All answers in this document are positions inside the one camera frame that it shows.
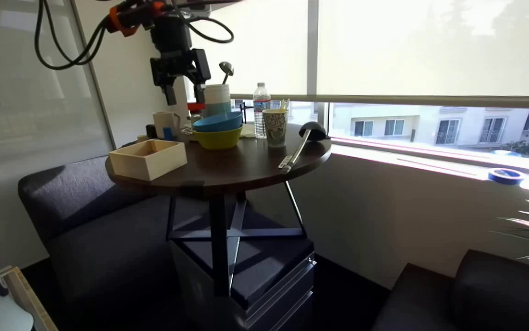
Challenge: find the silver flat metal tool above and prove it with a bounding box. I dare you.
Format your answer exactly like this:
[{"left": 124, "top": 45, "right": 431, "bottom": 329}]
[{"left": 277, "top": 128, "right": 312, "bottom": 172}]

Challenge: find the dark grey fabric sofa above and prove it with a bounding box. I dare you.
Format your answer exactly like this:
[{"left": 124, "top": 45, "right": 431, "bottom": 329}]
[{"left": 16, "top": 154, "right": 216, "bottom": 331}]

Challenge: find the white roller window blind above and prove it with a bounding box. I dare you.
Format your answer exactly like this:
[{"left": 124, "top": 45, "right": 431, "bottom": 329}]
[
  {"left": 177, "top": 0, "right": 310, "bottom": 99},
  {"left": 315, "top": 0, "right": 529, "bottom": 110}
]

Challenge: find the white and teal utensil crock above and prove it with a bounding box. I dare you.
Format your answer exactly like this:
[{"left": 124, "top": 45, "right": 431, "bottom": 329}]
[{"left": 201, "top": 82, "right": 233, "bottom": 119}]

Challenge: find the black round object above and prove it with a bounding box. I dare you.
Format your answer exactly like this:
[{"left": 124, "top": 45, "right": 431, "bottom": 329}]
[{"left": 297, "top": 119, "right": 328, "bottom": 143}]

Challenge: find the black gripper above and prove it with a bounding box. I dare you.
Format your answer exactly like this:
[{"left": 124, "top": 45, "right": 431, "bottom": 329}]
[{"left": 148, "top": 16, "right": 212, "bottom": 106}]

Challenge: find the light wooden frame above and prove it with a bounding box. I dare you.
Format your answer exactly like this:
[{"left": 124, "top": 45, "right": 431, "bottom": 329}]
[{"left": 0, "top": 262, "right": 58, "bottom": 331}]

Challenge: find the dark cup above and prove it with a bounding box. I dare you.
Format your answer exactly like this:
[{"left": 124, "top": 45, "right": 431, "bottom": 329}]
[{"left": 159, "top": 123, "right": 177, "bottom": 143}]

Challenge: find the clear plastic water bottle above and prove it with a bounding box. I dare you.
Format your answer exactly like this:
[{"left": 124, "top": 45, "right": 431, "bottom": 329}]
[{"left": 251, "top": 80, "right": 271, "bottom": 137}]

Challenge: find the metal ladle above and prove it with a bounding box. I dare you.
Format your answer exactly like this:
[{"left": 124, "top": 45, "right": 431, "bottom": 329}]
[{"left": 216, "top": 58, "right": 234, "bottom": 88}]

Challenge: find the round wooden table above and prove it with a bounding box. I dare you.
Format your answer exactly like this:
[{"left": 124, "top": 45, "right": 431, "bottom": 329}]
[{"left": 104, "top": 124, "right": 334, "bottom": 299}]

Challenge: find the dark leather armchair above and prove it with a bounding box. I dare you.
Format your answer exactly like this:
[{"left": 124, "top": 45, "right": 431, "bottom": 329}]
[{"left": 370, "top": 246, "right": 529, "bottom": 331}]

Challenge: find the glass jar with contents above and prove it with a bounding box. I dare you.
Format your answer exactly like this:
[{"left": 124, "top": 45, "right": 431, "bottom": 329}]
[{"left": 260, "top": 108, "right": 290, "bottom": 148}]

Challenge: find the blue bowl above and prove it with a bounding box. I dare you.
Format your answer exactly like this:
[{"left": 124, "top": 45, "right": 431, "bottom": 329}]
[{"left": 190, "top": 108, "right": 244, "bottom": 134}]

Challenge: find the square wooden box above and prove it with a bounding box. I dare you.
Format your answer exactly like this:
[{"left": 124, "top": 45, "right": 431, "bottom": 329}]
[{"left": 108, "top": 137, "right": 188, "bottom": 183}]

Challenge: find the blue tape roll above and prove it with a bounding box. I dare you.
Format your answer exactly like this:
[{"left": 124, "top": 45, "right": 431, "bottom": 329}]
[{"left": 486, "top": 165, "right": 525, "bottom": 187}]

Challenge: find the yellow-green bowl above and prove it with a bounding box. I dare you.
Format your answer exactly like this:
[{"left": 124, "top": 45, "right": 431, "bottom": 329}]
[{"left": 192, "top": 126, "right": 242, "bottom": 152}]

